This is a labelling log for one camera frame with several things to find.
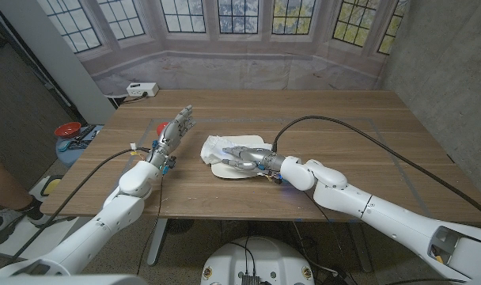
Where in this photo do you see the white cloth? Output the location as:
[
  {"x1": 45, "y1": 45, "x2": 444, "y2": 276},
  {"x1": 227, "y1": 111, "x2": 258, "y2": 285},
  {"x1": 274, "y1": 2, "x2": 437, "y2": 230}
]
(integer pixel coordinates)
[{"x1": 199, "y1": 135, "x2": 273, "y2": 165}]

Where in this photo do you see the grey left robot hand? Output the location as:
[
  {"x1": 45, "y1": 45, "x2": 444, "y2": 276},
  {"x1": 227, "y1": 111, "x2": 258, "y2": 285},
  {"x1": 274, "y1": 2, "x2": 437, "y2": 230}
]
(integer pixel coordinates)
[{"x1": 145, "y1": 104, "x2": 197, "y2": 167}]

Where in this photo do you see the teal handled tool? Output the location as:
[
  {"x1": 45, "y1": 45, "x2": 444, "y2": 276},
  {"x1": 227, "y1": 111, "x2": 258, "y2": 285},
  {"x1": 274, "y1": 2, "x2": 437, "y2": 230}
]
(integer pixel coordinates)
[{"x1": 57, "y1": 139, "x2": 87, "y2": 153}]

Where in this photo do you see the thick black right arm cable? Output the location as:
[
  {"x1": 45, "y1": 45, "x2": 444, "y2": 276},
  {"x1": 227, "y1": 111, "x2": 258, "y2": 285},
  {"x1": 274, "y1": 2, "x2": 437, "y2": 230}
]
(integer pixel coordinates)
[{"x1": 271, "y1": 115, "x2": 481, "y2": 222}]

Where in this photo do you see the blue round stool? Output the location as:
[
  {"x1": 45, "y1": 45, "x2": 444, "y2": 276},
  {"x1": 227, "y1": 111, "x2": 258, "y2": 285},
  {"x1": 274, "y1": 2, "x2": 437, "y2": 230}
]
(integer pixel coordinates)
[{"x1": 55, "y1": 124, "x2": 104, "y2": 167}]

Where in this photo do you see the printed window backdrop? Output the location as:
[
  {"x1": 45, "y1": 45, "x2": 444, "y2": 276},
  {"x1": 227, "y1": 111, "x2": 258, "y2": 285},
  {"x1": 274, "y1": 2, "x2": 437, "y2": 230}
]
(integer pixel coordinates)
[{"x1": 36, "y1": 0, "x2": 410, "y2": 96}]

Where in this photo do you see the grey table leg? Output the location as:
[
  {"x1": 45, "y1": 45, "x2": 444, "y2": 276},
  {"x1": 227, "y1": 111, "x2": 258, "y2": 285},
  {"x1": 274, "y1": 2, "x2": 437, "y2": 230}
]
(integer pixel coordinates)
[
  {"x1": 146, "y1": 218, "x2": 170, "y2": 267},
  {"x1": 347, "y1": 221, "x2": 374, "y2": 273}
]

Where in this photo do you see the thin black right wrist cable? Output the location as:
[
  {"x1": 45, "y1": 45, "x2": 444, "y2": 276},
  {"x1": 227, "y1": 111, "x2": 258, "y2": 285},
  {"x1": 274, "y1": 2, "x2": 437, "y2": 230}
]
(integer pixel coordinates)
[{"x1": 303, "y1": 192, "x2": 361, "y2": 285}]

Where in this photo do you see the thin black left wrist cable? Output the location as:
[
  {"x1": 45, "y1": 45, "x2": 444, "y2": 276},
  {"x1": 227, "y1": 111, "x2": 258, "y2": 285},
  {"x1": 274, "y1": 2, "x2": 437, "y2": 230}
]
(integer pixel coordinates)
[{"x1": 135, "y1": 170, "x2": 165, "y2": 277}]

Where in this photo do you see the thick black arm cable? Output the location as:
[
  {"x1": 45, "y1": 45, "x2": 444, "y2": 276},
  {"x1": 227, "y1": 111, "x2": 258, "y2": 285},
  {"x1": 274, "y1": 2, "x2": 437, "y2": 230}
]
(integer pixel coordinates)
[
  {"x1": 271, "y1": 115, "x2": 481, "y2": 222},
  {"x1": 9, "y1": 146, "x2": 151, "y2": 264}
]

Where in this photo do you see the white floor cable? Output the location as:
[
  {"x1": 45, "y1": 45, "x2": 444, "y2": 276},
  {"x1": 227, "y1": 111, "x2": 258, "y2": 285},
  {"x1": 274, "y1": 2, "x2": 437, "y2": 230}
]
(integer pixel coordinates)
[{"x1": 291, "y1": 221, "x2": 340, "y2": 277}]

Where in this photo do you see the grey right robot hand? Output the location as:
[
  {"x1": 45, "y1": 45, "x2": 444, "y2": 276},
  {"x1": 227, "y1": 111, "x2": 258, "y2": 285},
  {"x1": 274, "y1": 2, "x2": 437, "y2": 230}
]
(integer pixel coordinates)
[{"x1": 221, "y1": 145, "x2": 287, "y2": 173}]

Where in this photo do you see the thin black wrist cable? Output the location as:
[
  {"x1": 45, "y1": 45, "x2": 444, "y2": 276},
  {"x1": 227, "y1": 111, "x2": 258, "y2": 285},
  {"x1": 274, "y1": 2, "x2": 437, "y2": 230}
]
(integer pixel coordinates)
[
  {"x1": 135, "y1": 170, "x2": 165, "y2": 277},
  {"x1": 303, "y1": 192, "x2": 361, "y2": 285}
]

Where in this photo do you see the grey and black shoe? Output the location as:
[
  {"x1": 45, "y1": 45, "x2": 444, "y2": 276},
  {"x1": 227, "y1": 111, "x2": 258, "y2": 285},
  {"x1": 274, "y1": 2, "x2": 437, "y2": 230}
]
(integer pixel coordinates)
[{"x1": 0, "y1": 197, "x2": 75, "y2": 246}]

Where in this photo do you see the white square plate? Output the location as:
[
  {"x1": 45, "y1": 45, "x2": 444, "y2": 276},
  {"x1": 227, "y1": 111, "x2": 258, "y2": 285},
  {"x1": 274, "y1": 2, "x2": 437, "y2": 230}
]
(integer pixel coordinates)
[{"x1": 209, "y1": 135, "x2": 273, "y2": 180}]

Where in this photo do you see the black remote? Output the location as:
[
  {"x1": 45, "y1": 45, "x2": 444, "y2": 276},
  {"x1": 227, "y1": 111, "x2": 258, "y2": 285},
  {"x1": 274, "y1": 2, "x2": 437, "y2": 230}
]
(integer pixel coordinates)
[{"x1": 74, "y1": 124, "x2": 96, "y2": 140}]

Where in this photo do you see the person's bare leg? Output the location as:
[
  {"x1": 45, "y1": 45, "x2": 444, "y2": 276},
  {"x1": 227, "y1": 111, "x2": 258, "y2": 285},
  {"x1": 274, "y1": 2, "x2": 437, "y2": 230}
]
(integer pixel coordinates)
[{"x1": 0, "y1": 146, "x2": 32, "y2": 211}]

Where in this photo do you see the yellow and black floor object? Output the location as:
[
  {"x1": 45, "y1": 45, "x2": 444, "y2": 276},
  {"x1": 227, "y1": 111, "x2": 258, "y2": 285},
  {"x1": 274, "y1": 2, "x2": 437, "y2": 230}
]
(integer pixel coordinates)
[{"x1": 40, "y1": 176, "x2": 63, "y2": 198}]

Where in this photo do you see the black power strip cable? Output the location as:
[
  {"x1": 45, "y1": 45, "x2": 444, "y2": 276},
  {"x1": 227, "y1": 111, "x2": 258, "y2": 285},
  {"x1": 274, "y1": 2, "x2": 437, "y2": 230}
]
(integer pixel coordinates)
[{"x1": 116, "y1": 91, "x2": 149, "y2": 107}]

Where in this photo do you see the white power strip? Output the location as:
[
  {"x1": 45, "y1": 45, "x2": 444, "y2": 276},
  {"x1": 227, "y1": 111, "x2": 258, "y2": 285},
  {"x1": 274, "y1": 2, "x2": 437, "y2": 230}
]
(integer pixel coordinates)
[{"x1": 125, "y1": 82, "x2": 160, "y2": 97}]

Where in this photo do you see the red bowl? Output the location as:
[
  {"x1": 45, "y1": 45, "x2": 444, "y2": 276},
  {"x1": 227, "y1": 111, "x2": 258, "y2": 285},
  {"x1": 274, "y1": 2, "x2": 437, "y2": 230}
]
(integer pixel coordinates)
[{"x1": 53, "y1": 121, "x2": 82, "y2": 139}]

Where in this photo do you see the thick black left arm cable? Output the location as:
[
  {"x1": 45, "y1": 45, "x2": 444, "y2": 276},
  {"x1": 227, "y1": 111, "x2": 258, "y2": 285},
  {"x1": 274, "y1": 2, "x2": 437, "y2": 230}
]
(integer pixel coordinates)
[{"x1": 9, "y1": 146, "x2": 151, "y2": 264}]

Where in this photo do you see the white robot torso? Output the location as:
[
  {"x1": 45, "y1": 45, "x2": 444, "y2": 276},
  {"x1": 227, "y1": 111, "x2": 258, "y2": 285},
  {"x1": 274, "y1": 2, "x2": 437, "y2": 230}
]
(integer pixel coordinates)
[{"x1": 200, "y1": 236, "x2": 316, "y2": 285}]

